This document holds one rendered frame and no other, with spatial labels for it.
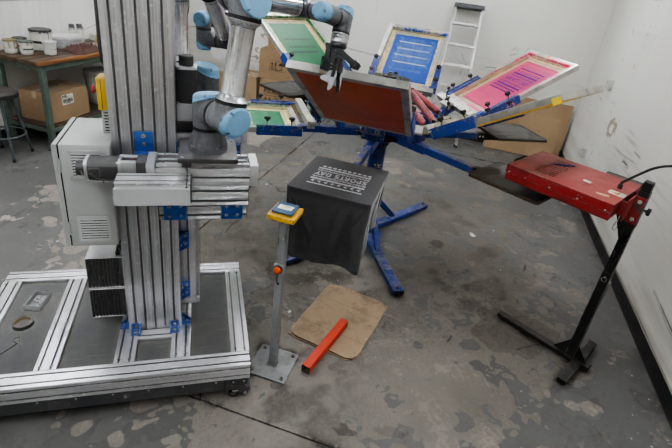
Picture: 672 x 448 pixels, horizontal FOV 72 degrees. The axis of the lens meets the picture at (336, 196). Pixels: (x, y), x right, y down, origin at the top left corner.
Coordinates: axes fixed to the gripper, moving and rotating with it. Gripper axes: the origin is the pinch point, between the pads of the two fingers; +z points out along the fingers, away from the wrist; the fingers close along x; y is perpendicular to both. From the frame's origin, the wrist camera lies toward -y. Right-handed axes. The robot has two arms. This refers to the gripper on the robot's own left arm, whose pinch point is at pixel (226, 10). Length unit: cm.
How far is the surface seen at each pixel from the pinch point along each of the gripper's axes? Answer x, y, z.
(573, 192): 207, 31, -34
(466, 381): 191, 143, -67
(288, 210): 74, 61, -87
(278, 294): 79, 109, -87
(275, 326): 82, 130, -87
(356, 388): 132, 151, -89
